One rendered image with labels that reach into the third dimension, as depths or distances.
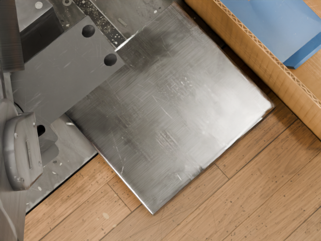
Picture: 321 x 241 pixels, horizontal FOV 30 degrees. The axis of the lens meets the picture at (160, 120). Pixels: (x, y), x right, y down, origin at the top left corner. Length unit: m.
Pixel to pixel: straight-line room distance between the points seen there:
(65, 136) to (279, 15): 0.27
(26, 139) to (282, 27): 0.41
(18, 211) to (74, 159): 0.34
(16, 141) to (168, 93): 0.35
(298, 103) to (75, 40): 0.27
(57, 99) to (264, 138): 0.28
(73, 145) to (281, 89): 0.23
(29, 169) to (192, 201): 0.33
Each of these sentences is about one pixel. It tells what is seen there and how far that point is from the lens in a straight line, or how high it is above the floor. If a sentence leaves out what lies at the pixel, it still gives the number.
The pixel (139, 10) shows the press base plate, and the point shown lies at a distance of 0.68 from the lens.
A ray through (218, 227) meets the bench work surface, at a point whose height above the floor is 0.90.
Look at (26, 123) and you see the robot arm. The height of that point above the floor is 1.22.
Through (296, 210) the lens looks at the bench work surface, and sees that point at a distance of 0.63.
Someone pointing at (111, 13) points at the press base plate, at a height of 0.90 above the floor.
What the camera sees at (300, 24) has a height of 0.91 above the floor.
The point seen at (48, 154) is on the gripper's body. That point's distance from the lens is 0.47.
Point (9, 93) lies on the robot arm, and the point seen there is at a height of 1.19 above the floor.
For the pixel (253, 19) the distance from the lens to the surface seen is 0.67.
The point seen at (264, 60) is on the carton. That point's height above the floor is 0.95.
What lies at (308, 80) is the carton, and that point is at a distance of 0.66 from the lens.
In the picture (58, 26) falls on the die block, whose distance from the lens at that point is 0.64.
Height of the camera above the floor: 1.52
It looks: 75 degrees down
